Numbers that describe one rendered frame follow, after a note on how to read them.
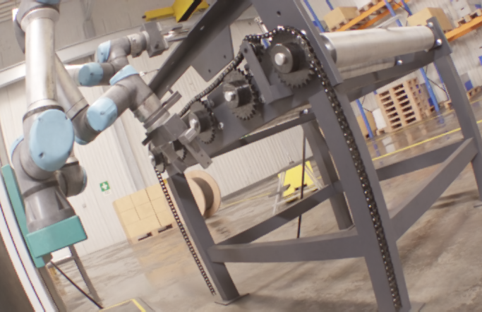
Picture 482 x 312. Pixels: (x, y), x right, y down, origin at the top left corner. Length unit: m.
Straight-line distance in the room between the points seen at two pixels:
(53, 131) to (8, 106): 11.41
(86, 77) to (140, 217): 7.78
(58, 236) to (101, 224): 10.59
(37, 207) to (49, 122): 0.22
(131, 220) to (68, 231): 7.94
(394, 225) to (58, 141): 0.91
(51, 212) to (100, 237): 10.56
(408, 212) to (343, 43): 0.55
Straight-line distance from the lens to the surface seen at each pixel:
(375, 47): 1.29
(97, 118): 0.94
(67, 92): 1.06
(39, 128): 0.80
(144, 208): 8.88
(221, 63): 1.44
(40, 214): 0.90
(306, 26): 1.05
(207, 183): 8.37
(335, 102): 0.97
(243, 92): 1.25
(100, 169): 11.67
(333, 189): 2.56
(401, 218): 1.18
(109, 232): 11.49
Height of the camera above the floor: 0.64
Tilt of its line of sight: 2 degrees up
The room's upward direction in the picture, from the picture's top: 23 degrees counter-clockwise
